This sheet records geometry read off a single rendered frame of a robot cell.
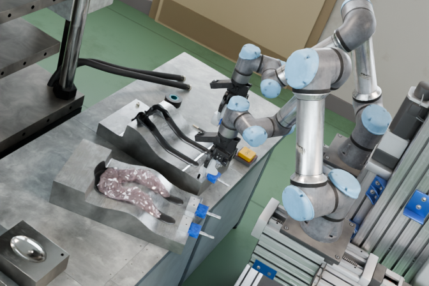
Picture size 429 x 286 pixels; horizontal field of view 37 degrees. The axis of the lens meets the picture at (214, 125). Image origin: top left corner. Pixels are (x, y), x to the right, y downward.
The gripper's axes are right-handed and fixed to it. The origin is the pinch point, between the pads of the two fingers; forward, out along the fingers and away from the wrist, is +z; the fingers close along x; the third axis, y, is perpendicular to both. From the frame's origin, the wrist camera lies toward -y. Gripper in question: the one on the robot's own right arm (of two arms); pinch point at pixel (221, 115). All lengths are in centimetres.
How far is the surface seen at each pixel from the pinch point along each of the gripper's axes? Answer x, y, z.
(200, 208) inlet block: -46, 20, 8
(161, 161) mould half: -36.0, -4.1, 7.9
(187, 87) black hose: 22.6, -28.3, 12.4
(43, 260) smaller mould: -103, -3, 9
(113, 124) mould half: -32.2, -30.7, 8.9
